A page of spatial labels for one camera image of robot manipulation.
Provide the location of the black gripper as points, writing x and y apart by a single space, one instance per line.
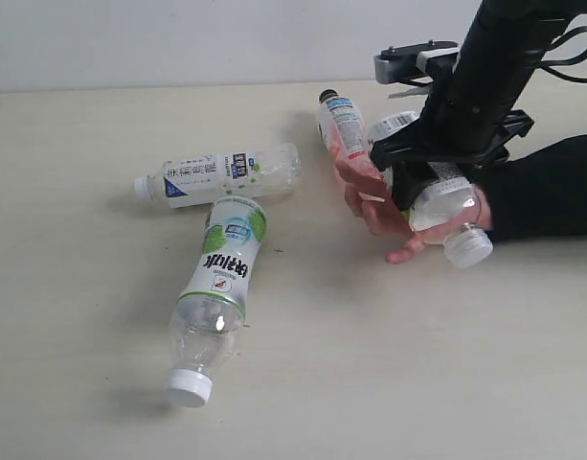
409 150

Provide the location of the clear bottle printed label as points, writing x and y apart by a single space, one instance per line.
444 200

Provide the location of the pink drink bottle black cap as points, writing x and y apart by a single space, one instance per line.
342 130

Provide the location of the jasmine tea bottle white cap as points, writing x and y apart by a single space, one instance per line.
206 178

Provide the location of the green white label bottle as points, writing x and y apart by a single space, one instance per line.
211 309

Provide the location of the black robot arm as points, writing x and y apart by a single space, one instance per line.
468 116

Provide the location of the black sleeved forearm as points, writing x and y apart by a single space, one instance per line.
542 195

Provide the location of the person's open bare hand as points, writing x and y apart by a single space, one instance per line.
371 200

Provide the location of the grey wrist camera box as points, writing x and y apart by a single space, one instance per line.
407 63

